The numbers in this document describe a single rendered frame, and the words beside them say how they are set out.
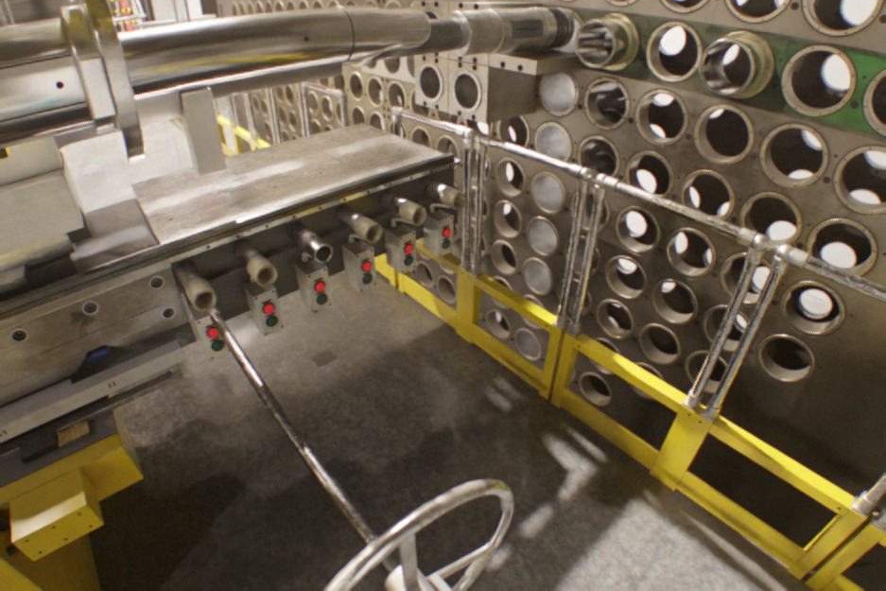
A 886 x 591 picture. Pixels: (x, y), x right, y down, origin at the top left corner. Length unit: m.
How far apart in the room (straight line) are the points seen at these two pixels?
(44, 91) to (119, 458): 0.89
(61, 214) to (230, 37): 0.56
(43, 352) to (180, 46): 0.87
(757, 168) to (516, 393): 1.36
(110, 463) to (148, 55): 0.98
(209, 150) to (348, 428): 1.18
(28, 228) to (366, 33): 0.90
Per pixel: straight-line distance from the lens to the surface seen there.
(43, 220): 1.28
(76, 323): 1.46
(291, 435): 0.87
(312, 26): 1.17
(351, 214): 1.48
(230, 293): 1.47
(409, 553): 0.61
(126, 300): 1.44
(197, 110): 1.38
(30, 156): 1.31
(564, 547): 1.73
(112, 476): 1.47
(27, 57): 1.02
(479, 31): 1.93
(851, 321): 2.29
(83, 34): 1.01
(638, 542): 1.81
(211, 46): 1.08
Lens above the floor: 1.54
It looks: 32 degrees down
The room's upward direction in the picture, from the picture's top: straight up
